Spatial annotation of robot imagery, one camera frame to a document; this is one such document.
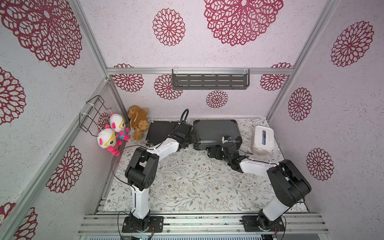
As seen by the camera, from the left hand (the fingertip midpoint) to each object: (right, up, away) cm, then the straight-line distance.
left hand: (194, 137), depth 97 cm
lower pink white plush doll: (-50, -1, -12) cm, 52 cm away
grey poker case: (+11, +3, +3) cm, 12 cm away
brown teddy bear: (-41, +11, +10) cm, 43 cm away
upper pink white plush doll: (-48, +8, -4) cm, 49 cm away
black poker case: (-28, +4, +20) cm, 34 cm away
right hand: (+13, -7, -3) cm, 15 cm away
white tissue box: (+46, -3, +1) cm, 46 cm away
